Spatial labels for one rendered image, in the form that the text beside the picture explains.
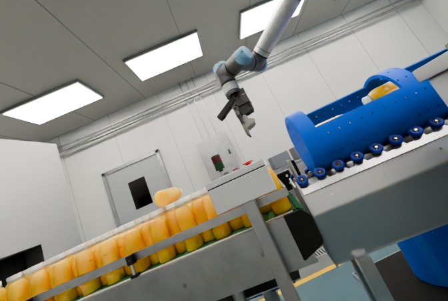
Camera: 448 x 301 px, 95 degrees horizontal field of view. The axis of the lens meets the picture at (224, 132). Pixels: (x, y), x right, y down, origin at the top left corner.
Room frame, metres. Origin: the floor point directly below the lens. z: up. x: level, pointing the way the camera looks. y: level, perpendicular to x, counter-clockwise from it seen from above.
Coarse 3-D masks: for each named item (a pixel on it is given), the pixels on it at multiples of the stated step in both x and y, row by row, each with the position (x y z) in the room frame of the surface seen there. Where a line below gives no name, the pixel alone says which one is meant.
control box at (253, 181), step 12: (252, 168) 0.64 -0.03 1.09; (264, 168) 0.64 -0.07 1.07; (216, 180) 0.65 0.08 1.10; (228, 180) 0.65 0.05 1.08; (240, 180) 0.65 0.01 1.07; (252, 180) 0.64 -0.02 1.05; (264, 180) 0.64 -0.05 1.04; (216, 192) 0.66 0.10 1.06; (228, 192) 0.65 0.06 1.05; (240, 192) 0.65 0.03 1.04; (252, 192) 0.64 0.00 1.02; (264, 192) 0.64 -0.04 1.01; (216, 204) 0.66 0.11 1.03; (228, 204) 0.65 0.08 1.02; (240, 204) 0.65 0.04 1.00
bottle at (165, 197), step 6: (162, 192) 0.88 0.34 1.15; (168, 192) 0.89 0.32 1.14; (174, 192) 0.94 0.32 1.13; (180, 192) 1.00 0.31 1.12; (156, 198) 0.88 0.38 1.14; (162, 198) 0.88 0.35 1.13; (168, 198) 0.88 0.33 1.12; (174, 198) 0.93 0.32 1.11; (156, 204) 0.88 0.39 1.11; (162, 204) 0.88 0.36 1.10; (168, 204) 0.92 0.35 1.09
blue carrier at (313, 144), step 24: (384, 72) 0.83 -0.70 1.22; (408, 72) 0.78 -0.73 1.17; (360, 96) 1.01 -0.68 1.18; (384, 96) 0.78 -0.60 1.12; (408, 96) 0.77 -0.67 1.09; (432, 96) 0.76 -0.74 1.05; (288, 120) 0.90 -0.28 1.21; (312, 120) 1.04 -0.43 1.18; (336, 120) 0.80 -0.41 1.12; (360, 120) 0.79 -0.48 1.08; (384, 120) 0.79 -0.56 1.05; (408, 120) 0.79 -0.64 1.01; (312, 144) 0.81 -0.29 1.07; (336, 144) 0.81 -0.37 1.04; (360, 144) 0.82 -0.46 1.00; (384, 144) 0.88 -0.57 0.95; (312, 168) 0.93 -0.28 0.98
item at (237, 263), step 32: (288, 224) 0.75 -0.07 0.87; (192, 256) 0.79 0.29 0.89; (224, 256) 0.78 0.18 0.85; (256, 256) 0.77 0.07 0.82; (288, 256) 0.75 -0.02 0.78; (128, 288) 0.82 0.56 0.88; (160, 288) 0.81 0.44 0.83; (192, 288) 0.79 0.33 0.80; (224, 288) 0.78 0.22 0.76; (256, 288) 0.82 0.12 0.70
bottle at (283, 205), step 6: (270, 168) 0.80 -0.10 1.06; (270, 174) 0.78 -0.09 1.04; (276, 180) 0.78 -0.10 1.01; (276, 186) 0.78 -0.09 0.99; (282, 198) 0.78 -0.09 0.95; (276, 204) 0.78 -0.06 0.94; (282, 204) 0.78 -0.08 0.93; (288, 204) 0.79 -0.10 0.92; (276, 210) 0.79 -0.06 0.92; (282, 210) 0.78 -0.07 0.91; (288, 210) 0.78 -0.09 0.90
